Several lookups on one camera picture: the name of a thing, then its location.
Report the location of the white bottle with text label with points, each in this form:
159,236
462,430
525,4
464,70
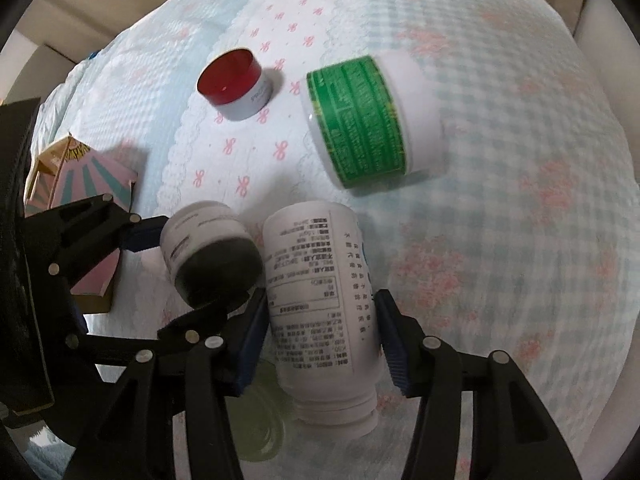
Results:
320,310

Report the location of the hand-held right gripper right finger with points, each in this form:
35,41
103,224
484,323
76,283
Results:
395,347

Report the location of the white bottle with green label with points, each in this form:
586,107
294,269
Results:
372,120

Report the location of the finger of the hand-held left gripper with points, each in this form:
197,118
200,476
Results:
146,236
220,312

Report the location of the checked bow print blanket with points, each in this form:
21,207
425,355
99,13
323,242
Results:
500,210

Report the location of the white jar with red lid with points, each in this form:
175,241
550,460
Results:
235,84

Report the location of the white jar with black lid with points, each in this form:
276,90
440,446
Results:
211,254

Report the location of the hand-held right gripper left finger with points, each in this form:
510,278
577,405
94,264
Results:
251,345

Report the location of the clear plastic lid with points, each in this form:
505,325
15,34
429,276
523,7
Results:
261,412

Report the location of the pink striped paper box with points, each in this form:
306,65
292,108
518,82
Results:
87,180

